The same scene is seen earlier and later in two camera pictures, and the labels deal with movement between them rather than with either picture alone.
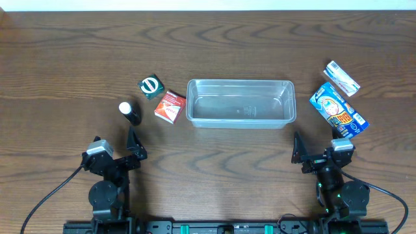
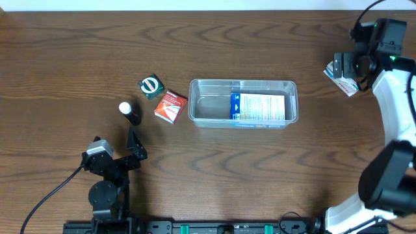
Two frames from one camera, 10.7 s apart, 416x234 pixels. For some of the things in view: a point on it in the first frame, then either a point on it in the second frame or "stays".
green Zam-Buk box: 151,86 stays
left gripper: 134,162 stays
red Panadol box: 169,106 stays
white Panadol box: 341,78 stays
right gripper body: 315,163 to 354,65
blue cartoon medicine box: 330,105 to 257,111
